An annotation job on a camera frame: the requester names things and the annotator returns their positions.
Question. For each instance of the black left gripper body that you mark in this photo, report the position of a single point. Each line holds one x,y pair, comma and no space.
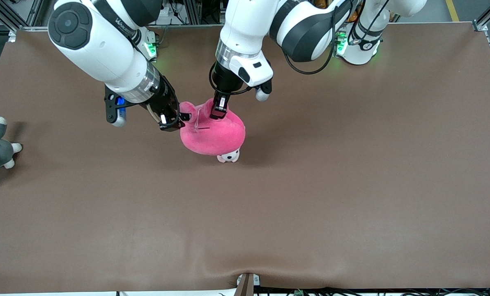
223,82

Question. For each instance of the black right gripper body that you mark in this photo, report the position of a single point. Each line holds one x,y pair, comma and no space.
164,100

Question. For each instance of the hot pink plush toy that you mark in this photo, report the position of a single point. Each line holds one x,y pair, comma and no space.
214,133

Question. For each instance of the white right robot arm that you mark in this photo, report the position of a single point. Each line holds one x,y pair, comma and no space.
101,45

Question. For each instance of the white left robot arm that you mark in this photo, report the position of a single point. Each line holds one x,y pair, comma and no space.
306,28

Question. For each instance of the pale pink plush dog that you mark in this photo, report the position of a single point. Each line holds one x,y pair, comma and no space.
229,156

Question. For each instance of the white power strip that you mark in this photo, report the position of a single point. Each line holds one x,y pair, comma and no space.
165,18

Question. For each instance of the brown table cover mat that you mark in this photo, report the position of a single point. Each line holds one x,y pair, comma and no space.
310,205

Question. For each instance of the brown camera mount post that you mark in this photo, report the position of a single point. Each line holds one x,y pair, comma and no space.
245,285

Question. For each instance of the aluminium frame post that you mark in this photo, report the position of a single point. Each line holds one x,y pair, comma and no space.
485,18
6,12

